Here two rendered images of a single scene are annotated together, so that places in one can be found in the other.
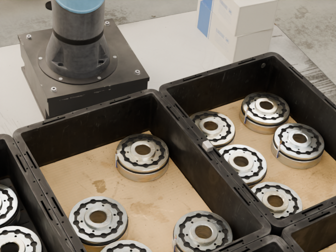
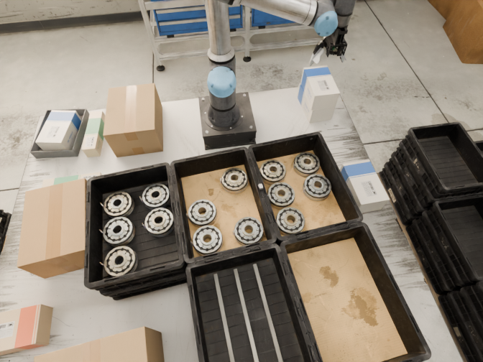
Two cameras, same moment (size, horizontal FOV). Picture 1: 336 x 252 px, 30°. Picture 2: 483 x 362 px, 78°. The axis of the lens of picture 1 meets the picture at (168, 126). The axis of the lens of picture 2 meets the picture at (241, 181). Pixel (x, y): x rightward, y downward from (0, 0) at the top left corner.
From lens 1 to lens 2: 0.37 m
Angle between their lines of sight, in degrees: 21
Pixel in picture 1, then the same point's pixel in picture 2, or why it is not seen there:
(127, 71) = (246, 125)
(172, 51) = (279, 111)
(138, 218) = (223, 212)
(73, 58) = (218, 117)
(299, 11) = (381, 75)
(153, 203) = (233, 206)
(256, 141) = (297, 179)
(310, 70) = (352, 133)
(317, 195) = (317, 217)
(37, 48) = (205, 106)
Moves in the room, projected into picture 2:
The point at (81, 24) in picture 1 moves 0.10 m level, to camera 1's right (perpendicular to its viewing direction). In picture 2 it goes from (221, 102) to (243, 108)
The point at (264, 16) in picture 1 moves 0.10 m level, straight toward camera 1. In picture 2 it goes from (330, 100) to (322, 115)
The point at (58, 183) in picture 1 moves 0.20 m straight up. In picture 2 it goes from (192, 187) to (183, 156)
